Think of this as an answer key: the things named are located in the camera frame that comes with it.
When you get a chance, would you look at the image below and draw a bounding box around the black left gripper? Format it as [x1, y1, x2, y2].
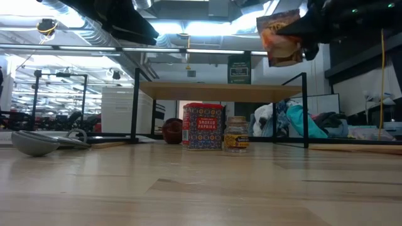
[80, 0, 160, 46]

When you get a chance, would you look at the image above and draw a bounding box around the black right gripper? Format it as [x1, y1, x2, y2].
[276, 0, 346, 61]

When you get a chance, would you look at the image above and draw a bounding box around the orange taco seasoning packet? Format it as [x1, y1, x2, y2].
[256, 8, 305, 68]

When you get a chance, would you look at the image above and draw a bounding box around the dark green spice tin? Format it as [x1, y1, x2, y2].
[227, 54, 253, 85]

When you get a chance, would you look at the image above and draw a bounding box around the smoked paprika tin red lid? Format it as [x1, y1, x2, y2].
[182, 102, 225, 151]

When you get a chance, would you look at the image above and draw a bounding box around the small glass spice jar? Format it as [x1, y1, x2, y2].
[223, 116, 251, 154]

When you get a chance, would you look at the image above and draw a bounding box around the overhead light bar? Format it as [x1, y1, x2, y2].
[0, 43, 271, 58]

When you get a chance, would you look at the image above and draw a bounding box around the black side desk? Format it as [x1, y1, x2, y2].
[325, 30, 402, 86]

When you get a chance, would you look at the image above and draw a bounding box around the white panel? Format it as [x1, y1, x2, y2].
[295, 93, 341, 116]

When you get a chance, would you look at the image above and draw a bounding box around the blue cloth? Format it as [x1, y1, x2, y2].
[273, 99, 295, 137]

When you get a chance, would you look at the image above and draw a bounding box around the white storage box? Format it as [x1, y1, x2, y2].
[100, 87, 154, 134]

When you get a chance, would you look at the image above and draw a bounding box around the teal cloth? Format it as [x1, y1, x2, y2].
[286, 104, 329, 139]

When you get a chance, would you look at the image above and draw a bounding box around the white cloth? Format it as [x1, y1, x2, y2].
[253, 102, 279, 137]

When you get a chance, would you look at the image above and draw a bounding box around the grey blue garment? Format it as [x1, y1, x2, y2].
[312, 112, 350, 139]

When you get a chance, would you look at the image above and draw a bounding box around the dark red apple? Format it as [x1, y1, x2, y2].
[161, 117, 184, 145]

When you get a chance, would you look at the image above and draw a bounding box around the pastel patterned cloth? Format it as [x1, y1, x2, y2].
[347, 125, 397, 142]

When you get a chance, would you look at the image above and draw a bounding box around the wooden slotted spatula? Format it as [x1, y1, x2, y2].
[309, 144, 402, 156]

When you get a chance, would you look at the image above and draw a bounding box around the wooden forked spatula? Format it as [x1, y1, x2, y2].
[354, 143, 402, 150]

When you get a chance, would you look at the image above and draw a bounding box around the grey round measuring cup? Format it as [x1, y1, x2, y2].
[11, 131, 61, 158]

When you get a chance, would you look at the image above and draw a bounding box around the black office chair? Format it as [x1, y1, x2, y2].
[0, 109, 31, 131]

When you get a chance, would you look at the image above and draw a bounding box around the yellow cable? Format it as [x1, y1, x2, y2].
[378, 28, 386, 141]

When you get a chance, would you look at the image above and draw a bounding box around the black ceiling camera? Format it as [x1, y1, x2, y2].
[36, 18, 59, 36]

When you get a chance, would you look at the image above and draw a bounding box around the wooden shelf black metal frame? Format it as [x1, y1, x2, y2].
[130, 64, 309, 149]

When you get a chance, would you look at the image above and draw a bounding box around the black aluminium table frame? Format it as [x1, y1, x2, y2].
[150, 133, 402, 146]

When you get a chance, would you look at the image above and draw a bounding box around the black handled utensil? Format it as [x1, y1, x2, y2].
[75, 133, 139, 145]

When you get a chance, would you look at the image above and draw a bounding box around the grey ring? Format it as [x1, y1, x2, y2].
[65, 128, 89, 144]

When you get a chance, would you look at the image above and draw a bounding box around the black metal stand frame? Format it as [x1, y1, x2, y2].
[30, 69, 89, 131]

